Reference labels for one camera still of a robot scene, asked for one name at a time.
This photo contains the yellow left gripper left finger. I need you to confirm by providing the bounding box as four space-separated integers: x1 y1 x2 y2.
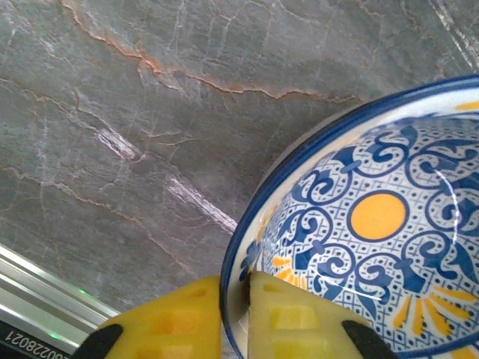
73 275 226 359

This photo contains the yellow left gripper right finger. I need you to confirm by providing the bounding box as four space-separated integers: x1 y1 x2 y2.
248 270 398 359

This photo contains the blue yellow ornament bowl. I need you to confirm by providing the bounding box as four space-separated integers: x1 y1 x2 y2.
219 73 479 359

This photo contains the aluminium front rail beam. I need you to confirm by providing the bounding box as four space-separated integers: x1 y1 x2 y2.
0 242 121 347

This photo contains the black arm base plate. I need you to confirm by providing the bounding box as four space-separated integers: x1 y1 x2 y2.
0 320 78 359

